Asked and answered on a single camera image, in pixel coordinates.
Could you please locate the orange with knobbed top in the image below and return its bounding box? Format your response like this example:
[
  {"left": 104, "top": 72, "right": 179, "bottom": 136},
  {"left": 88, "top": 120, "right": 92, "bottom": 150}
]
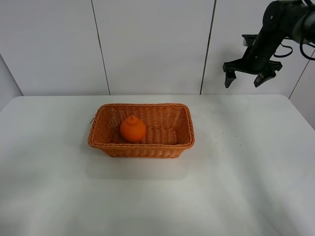
[{"left": 120, "top": 115, "right": 146, "bottom": 143}]

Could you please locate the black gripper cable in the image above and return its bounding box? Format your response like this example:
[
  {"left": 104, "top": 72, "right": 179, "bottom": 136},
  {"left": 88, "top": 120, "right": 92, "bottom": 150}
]
[{"left": 272, "top": 36, "right": 315, "bottom": 60}]

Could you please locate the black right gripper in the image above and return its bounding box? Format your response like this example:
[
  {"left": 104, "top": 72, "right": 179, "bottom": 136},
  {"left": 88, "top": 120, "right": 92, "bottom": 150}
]
[{"left": 223, "top": 31, "right": 283, "bottom": 88}]

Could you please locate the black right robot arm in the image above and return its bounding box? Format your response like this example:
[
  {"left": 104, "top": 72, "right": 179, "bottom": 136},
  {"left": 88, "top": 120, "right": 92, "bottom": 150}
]
[{"left": 222, "top": 0, "right": 315, "bottom": 88}]

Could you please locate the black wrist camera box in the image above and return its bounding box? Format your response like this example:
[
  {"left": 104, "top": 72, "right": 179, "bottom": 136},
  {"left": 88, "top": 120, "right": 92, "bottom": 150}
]
[{"left": 242, "top": 34, "right": 257, "bottom": 47}]

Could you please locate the orange wicker basket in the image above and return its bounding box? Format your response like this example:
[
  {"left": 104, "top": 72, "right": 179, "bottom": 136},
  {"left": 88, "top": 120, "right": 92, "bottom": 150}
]
[{"left": 88, "top": 103, "right": 195, "bottom": 158}]

